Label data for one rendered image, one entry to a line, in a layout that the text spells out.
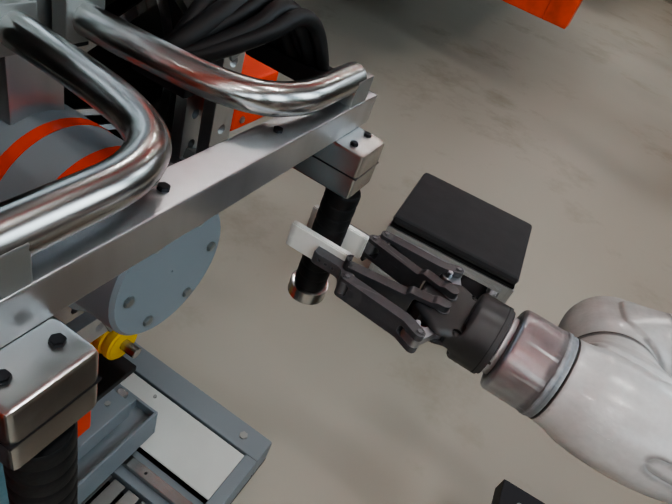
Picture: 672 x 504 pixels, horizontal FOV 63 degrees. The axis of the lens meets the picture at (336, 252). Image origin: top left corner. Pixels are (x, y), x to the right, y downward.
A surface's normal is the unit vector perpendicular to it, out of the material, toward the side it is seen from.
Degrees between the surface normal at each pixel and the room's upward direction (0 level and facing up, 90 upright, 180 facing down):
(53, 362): 0
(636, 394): 25
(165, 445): 0
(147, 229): 90
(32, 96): 90
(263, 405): 0
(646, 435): 52
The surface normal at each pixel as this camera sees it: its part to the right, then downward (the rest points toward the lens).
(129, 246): 0.83, 0.51
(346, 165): -0.47, 0.45
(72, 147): 0.19, -0.63
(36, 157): 0.05, -0.46
